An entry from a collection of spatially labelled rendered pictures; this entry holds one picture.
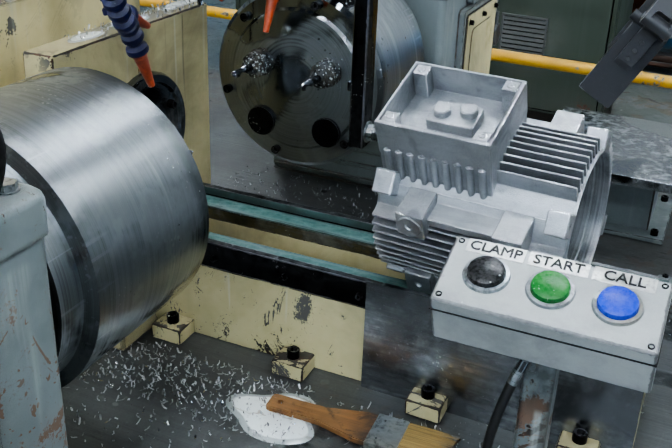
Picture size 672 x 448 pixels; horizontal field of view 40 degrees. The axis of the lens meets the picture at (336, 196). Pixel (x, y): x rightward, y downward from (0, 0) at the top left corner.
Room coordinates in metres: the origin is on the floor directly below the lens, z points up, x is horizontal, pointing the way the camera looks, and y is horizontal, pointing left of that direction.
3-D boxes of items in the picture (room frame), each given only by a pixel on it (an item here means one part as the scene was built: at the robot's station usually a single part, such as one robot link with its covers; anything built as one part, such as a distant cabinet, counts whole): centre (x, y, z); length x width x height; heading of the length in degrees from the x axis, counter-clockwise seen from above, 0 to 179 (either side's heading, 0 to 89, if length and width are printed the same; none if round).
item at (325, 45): (1.31, 0.01, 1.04); 0.41 x 0.25 x 0.25; 157
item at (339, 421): (0.76, -0.03, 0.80); 0.21 x 0.05 x 0.01; 69
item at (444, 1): (1.55, -0.09, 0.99); 0.35 x 0.31 x 0.37; 157
